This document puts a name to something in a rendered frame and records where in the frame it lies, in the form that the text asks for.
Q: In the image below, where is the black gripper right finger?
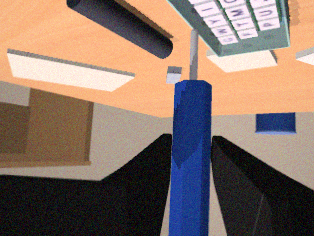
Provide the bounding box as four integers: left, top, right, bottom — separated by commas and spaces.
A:
211, 136, 314, 236

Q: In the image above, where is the dark grey cylinder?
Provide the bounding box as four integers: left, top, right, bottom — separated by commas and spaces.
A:
66, 0, 173, 59

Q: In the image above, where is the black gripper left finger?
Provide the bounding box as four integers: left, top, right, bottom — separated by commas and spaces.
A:
0, 133, 172, 236

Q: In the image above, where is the blue stylus with grey tip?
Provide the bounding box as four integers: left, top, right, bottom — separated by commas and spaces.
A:
169, 29, 212, 236

